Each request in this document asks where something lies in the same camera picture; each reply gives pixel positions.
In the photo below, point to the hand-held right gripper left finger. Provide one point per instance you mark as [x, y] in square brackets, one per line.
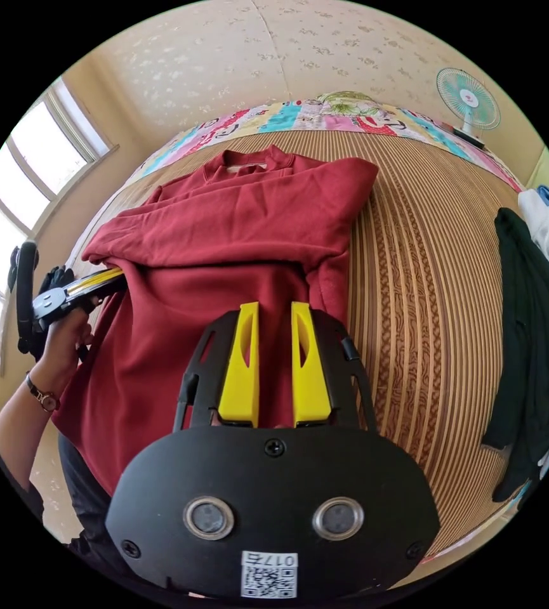
[240, 380]

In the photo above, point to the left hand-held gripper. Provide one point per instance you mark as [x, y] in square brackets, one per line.
[64, 297]

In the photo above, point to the window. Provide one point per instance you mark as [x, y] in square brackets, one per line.
[22, 204]

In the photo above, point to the teal table fan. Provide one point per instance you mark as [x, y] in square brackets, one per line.
[469, 102]

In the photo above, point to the red long sleeve sweater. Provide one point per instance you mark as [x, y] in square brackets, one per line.
[217, 285]

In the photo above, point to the pile of clothes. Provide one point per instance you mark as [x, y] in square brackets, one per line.
[531, 333]

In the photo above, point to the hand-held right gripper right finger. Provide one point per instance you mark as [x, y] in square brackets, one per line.
[308, 380]

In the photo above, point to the person's left forearm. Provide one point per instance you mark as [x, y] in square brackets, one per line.
[22, 428]

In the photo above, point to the person's left hand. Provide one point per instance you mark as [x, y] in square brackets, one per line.
[62, 349]

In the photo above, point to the person's body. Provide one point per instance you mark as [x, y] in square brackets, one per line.
[72, 518]

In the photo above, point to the bed with woven mat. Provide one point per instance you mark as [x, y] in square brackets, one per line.
[426, 309]

